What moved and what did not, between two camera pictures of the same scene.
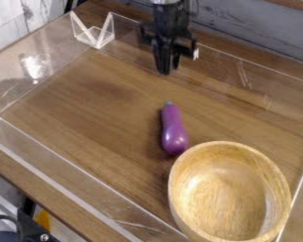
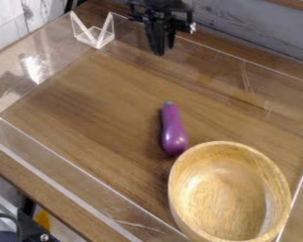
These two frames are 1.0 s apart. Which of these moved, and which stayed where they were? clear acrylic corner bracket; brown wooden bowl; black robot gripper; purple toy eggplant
Moved: black robot gripper
Stayed: purple toy eggplant; clear acrylic corner bracket; brown wooden bowl
